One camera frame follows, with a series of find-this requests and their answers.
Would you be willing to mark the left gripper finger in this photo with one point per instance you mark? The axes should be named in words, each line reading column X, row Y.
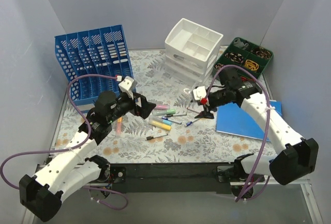
column 141, row 114
column 146, row 106

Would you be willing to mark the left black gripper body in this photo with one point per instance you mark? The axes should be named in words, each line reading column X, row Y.
column 137, row 104

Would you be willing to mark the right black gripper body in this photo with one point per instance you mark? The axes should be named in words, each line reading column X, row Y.
column 206, row 104

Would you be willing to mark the red cap marker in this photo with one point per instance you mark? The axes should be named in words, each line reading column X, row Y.
column 192, row 110

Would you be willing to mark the blue cap marker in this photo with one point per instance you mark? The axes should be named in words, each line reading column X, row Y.
column 191, row 122

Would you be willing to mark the yellow highlighter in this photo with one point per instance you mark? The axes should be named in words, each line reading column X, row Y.
column 160, row 125

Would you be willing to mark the green highlighter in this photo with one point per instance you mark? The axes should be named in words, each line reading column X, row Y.
column 164, row 112

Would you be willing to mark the blue highlighter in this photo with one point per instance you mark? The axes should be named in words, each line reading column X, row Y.
column 158, row 119

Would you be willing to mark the orange pink highlighter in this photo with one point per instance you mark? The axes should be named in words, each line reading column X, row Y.
column 119, row 127

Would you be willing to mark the black cap marker front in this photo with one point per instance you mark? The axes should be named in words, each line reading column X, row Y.
column 155, row 137

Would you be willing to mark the black cap marker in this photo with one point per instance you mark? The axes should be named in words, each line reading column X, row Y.
column 176, row 115
column 155, row 137

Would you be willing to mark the white drawer organizer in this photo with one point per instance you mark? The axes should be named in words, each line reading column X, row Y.
column 192, row 47

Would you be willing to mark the blue plastic file rack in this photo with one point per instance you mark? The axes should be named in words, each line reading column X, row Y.
column 101, row 53

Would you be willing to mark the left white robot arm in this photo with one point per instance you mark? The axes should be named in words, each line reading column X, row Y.
column 69, row 162

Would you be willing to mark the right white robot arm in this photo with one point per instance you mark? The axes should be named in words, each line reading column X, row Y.
column 295, row 155

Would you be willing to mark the purple highlighter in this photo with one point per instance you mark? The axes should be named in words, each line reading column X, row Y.
column 162, row 107

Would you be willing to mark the black cap marker middle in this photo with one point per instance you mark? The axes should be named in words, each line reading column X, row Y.
column 176, row 115

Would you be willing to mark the blue notebook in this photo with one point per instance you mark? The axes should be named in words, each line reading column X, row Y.
column 234, row 121

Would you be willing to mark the blue pen marker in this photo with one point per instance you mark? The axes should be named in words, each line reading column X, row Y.
column 171, row 120

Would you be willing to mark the green compartment tray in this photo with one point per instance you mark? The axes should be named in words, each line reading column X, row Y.
column 246, row 54

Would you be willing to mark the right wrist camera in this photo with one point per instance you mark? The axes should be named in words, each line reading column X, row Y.
column 199, row 95

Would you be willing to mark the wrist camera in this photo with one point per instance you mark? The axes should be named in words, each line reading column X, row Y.
column 199, row 95
column 126, row 85

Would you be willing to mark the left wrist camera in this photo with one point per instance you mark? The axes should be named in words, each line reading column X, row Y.
column 126, row 85

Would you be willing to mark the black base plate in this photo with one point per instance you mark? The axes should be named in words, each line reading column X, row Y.
column 173, row 177

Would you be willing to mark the aluminium frame rail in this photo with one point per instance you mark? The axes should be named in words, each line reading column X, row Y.
column 244, row 191

